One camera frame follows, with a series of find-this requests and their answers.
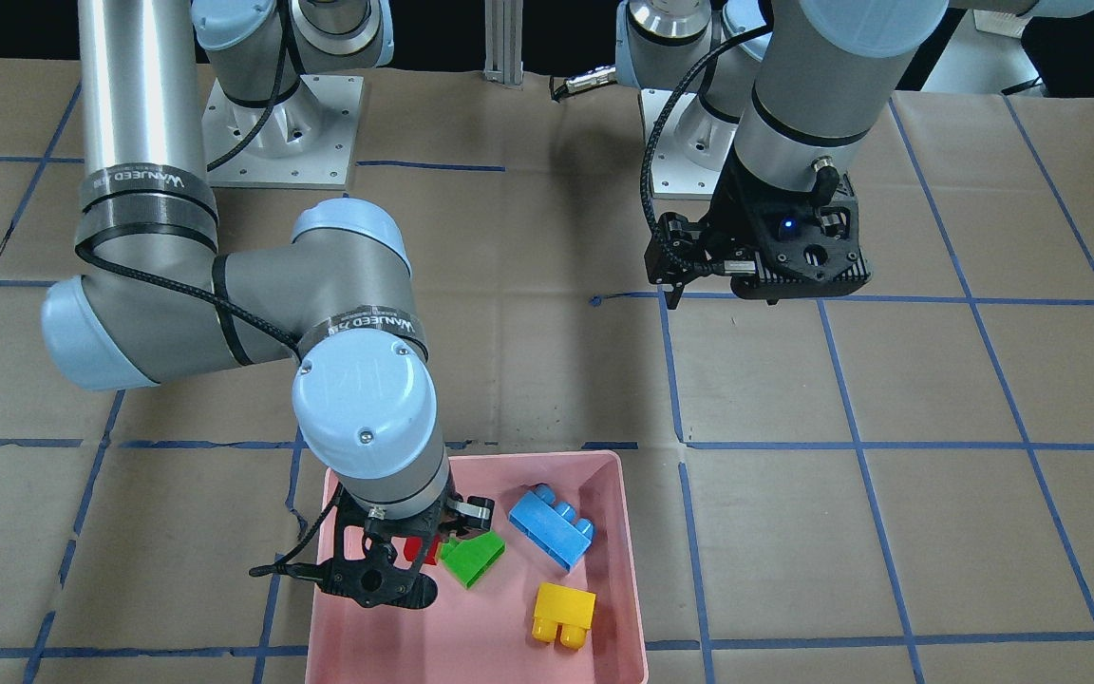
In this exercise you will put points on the blue toy block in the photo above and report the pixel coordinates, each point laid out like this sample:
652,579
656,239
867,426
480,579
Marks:
553,525

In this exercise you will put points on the red toy block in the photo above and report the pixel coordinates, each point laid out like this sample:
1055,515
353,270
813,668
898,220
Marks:
412,547

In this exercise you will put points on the yellow toy block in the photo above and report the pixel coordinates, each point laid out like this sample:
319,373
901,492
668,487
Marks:
562,614

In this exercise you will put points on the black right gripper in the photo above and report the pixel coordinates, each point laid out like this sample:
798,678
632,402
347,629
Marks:
474,513

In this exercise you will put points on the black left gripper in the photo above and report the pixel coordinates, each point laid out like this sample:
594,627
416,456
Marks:
729,211

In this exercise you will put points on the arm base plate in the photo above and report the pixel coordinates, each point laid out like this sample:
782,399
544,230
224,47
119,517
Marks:
307,143
690,152

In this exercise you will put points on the pink plastic box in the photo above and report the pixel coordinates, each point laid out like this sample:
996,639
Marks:
483,634

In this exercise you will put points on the aluminium frame post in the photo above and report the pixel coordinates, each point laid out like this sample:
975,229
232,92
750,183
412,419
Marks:
502,28

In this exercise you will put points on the green toy block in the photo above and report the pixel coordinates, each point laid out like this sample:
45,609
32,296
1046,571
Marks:
469,560

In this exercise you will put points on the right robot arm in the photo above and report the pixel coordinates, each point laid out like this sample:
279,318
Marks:
162,301

